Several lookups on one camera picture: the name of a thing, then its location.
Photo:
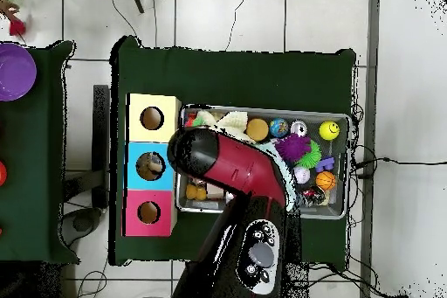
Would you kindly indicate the cream waffle cloth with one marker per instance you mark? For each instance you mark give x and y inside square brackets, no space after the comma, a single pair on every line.
[234,123]

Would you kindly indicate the shallow clear mesh bin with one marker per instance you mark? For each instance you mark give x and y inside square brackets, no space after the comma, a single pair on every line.
[314,116]

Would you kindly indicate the red ball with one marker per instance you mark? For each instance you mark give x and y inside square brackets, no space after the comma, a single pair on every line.
[2,173]

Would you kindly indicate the small red floor toy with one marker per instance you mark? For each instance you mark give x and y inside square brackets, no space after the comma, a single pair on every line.
[17,28]

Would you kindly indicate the yellow smiley ball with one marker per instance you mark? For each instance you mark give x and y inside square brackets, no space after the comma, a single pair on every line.
[329,130]

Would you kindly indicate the blue globe ball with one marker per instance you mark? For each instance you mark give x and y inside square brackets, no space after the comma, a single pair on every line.
[278,127]

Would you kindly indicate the dark green table cloth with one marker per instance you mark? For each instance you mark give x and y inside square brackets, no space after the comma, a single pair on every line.
[227,77]
[35,189]

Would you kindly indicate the purple bowl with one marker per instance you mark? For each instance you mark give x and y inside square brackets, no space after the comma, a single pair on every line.
[14,72]

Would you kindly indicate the purple spiky toy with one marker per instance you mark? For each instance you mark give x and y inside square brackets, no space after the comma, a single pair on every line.
[292,147]

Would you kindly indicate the person's hand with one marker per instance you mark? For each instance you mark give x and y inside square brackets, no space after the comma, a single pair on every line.
[8,8]

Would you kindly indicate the mint green waffle cloth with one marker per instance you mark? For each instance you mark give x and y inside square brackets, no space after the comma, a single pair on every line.
[288,175]

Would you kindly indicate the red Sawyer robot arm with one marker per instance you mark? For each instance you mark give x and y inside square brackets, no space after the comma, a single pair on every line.
[237,165]

